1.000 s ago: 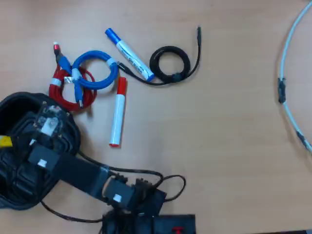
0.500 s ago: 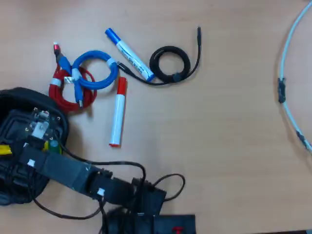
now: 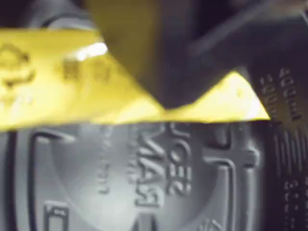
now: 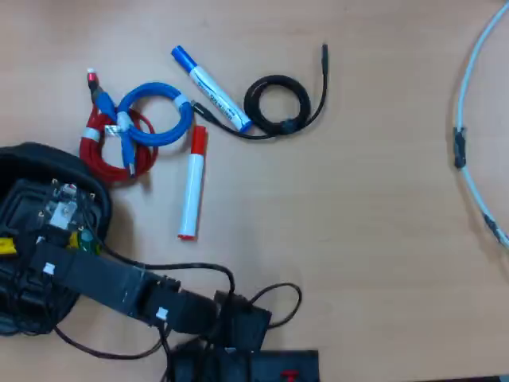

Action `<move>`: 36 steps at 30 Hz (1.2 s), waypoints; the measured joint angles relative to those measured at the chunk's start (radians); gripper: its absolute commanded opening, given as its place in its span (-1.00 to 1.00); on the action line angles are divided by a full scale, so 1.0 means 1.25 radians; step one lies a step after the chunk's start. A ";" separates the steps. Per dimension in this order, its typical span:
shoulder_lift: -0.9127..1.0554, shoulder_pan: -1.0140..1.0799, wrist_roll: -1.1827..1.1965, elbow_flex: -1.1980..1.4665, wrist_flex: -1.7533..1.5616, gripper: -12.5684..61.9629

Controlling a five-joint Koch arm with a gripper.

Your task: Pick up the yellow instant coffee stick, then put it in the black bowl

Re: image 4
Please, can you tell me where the blue capped whiteboard marker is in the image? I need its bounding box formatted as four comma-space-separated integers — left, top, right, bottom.
170, 45, 254, 134

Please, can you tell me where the black plastic bowl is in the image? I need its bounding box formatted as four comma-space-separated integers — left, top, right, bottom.
0, 142, 112, 338

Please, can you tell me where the black coiled cable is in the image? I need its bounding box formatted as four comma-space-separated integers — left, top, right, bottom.
190, 42, 329, 141

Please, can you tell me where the yellow instant coffee stick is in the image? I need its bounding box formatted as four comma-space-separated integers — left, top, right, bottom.
0, 228, 100, 256

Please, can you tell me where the white cable with black tape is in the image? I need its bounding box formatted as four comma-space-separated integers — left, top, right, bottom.
453, 0, 509, 248

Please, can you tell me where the red coiled USB cable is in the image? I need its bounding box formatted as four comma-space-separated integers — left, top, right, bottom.
78, 68, 159, 184

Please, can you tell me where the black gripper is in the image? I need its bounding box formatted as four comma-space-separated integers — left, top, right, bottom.
15, 226, 79, 286

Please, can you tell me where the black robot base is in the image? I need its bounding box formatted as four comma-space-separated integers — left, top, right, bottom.
169, 337, 321, 382

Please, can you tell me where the blue coiled USB cable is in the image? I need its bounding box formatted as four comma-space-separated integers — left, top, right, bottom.
95, 81, 196, 178

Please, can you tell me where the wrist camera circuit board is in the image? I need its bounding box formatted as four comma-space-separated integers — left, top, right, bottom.
37, 181, 87, 232

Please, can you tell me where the red capped whiteboard marker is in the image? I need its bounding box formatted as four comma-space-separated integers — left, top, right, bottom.
177, 125, 208, 241

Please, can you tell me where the dark camera cable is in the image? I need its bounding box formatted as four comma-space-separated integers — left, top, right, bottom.
97, 242, 303, 329

